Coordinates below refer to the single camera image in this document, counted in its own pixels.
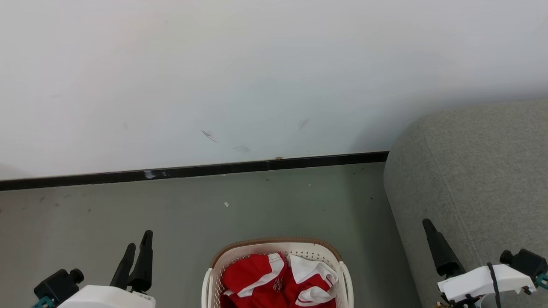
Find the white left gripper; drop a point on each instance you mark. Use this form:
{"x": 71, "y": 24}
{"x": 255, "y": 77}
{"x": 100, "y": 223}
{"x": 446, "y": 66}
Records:
{"x": 107, "y": 298}

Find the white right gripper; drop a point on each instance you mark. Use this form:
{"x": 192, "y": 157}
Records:
{"x": 475, "y": 282}

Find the red garment with white stripe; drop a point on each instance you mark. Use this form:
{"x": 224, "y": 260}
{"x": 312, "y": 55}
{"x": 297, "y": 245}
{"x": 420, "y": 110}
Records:
{"x": 250, "y": 273}

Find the grey fabric sofa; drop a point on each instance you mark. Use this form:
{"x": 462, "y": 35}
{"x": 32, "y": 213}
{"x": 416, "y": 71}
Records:
{"x": 475, "y": 171}

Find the black baseboard strip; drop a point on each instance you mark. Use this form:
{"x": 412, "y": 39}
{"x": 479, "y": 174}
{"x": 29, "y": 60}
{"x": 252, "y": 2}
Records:
{"x": 192, "y": 170}

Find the cream perforated laundry basket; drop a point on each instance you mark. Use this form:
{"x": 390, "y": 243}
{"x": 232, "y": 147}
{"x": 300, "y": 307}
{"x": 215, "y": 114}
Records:
{"x": 278, "y": 247}

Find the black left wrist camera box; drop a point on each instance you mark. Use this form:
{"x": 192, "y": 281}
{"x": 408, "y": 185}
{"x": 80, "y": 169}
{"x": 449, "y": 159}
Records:
{"x": 58, "y": 285}

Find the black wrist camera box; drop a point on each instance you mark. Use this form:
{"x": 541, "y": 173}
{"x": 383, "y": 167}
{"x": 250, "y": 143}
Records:
{"x": 525, "y": 262}
{"x": 58, "y": 285}

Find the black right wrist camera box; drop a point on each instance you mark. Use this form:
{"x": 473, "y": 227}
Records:
{"x": 525, "y": 262}

